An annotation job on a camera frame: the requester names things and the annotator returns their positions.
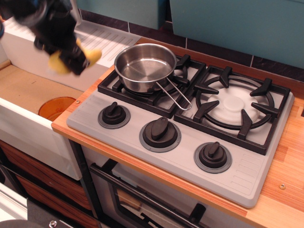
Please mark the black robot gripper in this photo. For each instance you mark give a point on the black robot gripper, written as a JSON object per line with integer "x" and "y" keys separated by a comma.
{"x": 53, "y": 25}

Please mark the yellow stuffed duck toy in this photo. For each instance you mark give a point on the yellow stuffed duck toy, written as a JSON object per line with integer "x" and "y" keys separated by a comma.
{"x": 56, "y": 64}

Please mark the stainless steel pan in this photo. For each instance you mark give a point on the stainless steel pan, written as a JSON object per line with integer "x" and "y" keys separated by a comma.
{"x": 145, "y": 68}

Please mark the black left stove knob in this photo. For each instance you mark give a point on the black left stove knob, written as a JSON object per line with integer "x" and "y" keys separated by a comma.
{"x": 114, "y": 116}

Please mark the black stove knob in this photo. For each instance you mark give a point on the black stove knob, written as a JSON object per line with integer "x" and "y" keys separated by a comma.
{"x": 114, "y": 116}
{"x": 160, "y": 135}
{"x": 213, "y": 157}

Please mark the black middle stove knob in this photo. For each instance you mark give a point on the black middle stove knob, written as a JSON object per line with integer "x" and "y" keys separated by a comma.
{"x": 160, "y": 135}

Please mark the grey toy stove top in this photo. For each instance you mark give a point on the grey toy stove top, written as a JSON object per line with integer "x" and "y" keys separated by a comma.
{"x": 241, "y": 183}

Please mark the black right stove knob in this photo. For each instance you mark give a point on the black right stove knob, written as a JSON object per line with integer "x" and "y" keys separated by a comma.
{"x": 213, "y": 157}

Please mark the orange plastic bowl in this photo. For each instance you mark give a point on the orange plastic bowl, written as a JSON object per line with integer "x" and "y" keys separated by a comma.
{"x": 53, "y": 108}

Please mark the white toy sink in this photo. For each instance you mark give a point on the white toy sink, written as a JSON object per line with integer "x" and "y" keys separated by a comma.
{"x": 26, "y": 83}

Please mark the black left burner grate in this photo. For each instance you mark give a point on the black left burner grate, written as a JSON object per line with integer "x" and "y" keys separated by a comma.
{"x": 164, "y": 102}

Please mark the black burner grate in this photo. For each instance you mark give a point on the black burner grate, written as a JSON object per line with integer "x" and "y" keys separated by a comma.
{"x": 164, "y": 102}
{"x": 247, "y": 112}

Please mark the wooden drawer front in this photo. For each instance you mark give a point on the wooden drawer front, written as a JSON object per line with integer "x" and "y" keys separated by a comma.
{"x": 62, "y": 194}

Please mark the toy oven door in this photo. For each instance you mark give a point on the toy oven door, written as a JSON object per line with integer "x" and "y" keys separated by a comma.
{"x": 105, "y": 172}

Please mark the black right burner grate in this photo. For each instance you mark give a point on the black right burner grate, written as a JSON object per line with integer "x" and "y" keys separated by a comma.
{"x": 247, "y": 112}

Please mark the teal cabinet right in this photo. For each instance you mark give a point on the teal cabinet right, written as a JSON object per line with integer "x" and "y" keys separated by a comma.
{"x": 271, "y": 29}

